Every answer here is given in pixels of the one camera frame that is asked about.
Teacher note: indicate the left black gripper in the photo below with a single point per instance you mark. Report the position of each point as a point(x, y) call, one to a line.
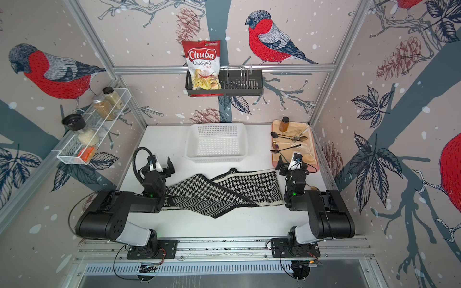
point(166, 171)

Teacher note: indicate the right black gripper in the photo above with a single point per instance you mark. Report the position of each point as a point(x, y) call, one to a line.
point(284, 167)

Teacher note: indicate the black white houndstooth scarf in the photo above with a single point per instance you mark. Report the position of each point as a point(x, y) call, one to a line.
point(222, 194)

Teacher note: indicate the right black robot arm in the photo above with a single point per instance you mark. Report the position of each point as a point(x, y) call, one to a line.
point(328, 216)

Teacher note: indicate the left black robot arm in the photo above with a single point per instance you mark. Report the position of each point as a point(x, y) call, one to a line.
point(107, 216)

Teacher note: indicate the white perforated plastic basket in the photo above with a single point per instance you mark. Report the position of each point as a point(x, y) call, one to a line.
point(217, 143)

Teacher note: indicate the gold spoon on table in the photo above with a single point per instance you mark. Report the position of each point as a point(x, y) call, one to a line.
point(314, 188)

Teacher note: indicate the copper spoon on tray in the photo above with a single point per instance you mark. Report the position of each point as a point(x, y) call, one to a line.
point(279, 147)

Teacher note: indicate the iridescent spoon on tray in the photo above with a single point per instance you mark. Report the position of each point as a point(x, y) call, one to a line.
point(299, 138)

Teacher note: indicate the pink plastic tray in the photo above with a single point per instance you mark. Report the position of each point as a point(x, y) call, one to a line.
point(311, 168)

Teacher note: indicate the black spoon on tray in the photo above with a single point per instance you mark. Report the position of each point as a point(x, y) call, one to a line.
point(275, 135)

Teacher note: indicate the amber bottle on tray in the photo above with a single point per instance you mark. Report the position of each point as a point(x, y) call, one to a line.
point(284, 124)

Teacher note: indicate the small orange box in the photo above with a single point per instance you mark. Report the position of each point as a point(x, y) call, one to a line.
point(87, 154)

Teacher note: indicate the brown spice jar middle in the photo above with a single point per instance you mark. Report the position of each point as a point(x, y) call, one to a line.
point(103, 108)

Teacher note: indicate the tan spice jar rear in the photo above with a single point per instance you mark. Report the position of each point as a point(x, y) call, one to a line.
point(113, 98)

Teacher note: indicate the black lid spice jar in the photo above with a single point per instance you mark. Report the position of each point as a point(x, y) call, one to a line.
point(84, 133)

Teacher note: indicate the red cassava chips bag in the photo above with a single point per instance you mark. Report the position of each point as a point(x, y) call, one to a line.
point(203, 62)

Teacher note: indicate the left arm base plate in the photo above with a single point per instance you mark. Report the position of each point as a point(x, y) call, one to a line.
point(161, 250)

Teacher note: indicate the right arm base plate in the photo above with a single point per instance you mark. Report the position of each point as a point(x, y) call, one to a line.
point(281, 248)

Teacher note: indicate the clear acrylic wall shelf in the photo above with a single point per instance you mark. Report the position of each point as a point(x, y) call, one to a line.
point(68, 153)

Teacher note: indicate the black wire wall rack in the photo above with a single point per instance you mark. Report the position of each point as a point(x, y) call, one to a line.
point(242, 82)

